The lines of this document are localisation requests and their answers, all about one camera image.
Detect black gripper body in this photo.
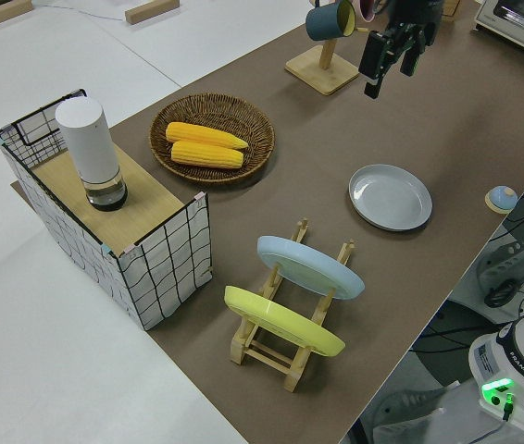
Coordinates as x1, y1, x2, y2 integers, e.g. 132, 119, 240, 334
379, 0, 444, 70

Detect gray plate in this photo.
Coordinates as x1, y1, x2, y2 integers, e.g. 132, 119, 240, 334
348, 164, 433, 232

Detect light blue plate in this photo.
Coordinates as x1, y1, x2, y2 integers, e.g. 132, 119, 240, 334
256, 235, 366, 302

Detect yellow plate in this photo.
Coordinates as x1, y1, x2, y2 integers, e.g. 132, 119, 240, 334
223, 285, 347, 358

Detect wooden plate rack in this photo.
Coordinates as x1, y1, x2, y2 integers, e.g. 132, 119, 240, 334
229, 216, 356, 393

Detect pink mug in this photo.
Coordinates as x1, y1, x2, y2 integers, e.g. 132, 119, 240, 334
357, 0, 380, 22

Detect wooden mug tree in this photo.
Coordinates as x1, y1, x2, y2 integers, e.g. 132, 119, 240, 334
284, 0, 360, 96

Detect dark blue mug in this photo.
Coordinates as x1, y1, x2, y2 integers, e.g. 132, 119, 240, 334
306, 0, 358, 41

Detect white toaster oven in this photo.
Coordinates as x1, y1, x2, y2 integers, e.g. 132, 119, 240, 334
469, 0, 524, 68

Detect blue service bell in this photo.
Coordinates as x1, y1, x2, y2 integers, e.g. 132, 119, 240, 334
483, 185, 518, 215

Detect round wicker basket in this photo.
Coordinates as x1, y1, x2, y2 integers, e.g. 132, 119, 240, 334
149, 93, 276, 183

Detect yellow corn cob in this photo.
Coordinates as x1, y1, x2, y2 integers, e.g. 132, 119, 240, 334
165, 121, 250, 152
169, 141, 245, 170

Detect wire grid shelf wooden top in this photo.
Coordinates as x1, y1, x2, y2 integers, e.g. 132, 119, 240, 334
0, 88, 214, 332

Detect black cable with green plug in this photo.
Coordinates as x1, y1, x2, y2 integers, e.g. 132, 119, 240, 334
501, 390, 517, 423

